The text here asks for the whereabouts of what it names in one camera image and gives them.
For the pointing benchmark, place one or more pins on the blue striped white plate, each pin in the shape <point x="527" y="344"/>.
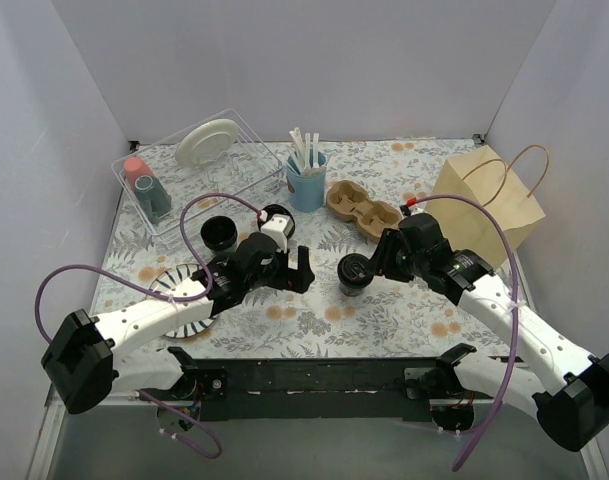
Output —
<point x="167" y="280"/>

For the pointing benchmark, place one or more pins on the teal plastic cup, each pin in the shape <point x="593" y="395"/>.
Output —
<point x="152" y="197"/>

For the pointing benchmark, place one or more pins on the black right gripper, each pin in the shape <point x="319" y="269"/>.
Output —
<point x="384" y="254"/>

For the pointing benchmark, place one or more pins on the clear wire dish rack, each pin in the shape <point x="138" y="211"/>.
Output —
<point x="249" y="169"/>

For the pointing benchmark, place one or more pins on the pink plastic cup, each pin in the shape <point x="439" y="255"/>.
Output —
<point x="138" y="173"/>

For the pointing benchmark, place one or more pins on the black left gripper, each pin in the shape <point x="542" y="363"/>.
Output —
<point x="288" y="275"/>

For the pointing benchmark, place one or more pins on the white ceramic plate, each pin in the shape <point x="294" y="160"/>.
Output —
<point x="206" y="143"/>

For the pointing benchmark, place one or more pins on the brown pulp cup carrier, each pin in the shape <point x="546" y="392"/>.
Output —
<point x="350" y="202"/>

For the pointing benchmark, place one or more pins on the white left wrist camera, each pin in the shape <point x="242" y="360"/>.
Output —
<point x="279" y="227"/>

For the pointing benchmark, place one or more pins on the floral patterned table mat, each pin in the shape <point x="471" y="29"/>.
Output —
<point x="388" y="319"/>

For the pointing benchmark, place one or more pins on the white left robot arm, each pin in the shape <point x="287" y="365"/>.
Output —
<point x="90" y="357"/>

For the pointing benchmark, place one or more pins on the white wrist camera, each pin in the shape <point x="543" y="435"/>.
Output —
<point x="279" y="227"/>
<point x="411" y="207"/>

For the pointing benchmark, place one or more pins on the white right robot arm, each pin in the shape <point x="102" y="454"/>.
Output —
<point x="565" y="387"/>

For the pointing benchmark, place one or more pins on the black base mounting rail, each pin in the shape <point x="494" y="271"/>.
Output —
<point x="307" y="388"/>

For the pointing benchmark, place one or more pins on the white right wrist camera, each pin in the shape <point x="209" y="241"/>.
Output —
<point x="411" y="207"/>

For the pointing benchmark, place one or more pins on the black plastic cup lid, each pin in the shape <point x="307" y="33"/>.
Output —
<point x="353" y="271"/>

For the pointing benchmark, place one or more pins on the dark paper coffee cup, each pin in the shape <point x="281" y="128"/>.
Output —
<point x="352" y="290"/>

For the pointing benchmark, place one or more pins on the blue cylindrical holder cup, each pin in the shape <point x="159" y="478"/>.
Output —
<point x="307" y="193"/>

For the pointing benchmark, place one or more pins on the white wrapped straw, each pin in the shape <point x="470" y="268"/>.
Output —
<point x="301" y="151"/>
<point x="315" y="163"/>
<point x="308" y="150"/>

